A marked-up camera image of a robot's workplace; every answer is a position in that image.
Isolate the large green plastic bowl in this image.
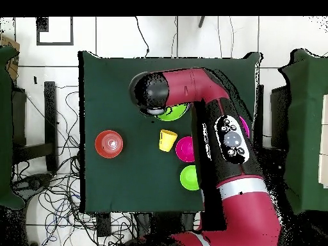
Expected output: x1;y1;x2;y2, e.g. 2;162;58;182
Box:
154;103;190;122

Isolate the yellow plastic cup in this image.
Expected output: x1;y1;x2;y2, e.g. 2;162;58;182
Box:
158;129;178;152

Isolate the small red plastic bowl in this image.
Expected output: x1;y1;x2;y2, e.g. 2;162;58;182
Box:
175;136;195;163

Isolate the small green plastic bowl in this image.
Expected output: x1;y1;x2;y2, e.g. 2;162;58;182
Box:
179;165;200;192

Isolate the dark green table cloth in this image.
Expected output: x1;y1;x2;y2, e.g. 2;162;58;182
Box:
78;50;263;214

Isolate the orange plastic bowl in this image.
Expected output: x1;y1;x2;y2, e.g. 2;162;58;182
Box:
94;129;124;159

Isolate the large pink plastic bowl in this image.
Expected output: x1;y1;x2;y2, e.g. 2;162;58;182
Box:
239;116;250;138

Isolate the black metal stand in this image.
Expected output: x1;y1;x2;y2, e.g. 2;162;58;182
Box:
255;84;265;144
11;81;58;172

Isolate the black box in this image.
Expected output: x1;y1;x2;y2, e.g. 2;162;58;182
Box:
270;85;291;149

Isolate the green-clothed side table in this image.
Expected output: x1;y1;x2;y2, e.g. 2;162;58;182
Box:
0;45;26;211
277;48;328;216

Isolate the cardboard box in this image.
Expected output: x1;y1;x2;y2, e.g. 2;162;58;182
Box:
0;34;21;81

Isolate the thin black cable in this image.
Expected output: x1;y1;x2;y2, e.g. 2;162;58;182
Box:
135;16;150;58

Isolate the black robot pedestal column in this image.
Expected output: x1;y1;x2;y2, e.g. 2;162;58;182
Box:
135;211;201;244

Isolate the tangle of floor cables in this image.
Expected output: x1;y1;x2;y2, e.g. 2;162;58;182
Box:
11;85;139;246

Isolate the black pedestal leg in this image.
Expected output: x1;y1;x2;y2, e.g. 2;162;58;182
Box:
12;173;53;199

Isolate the black square floor frame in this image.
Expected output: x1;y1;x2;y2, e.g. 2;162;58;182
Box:
35;16;74;46

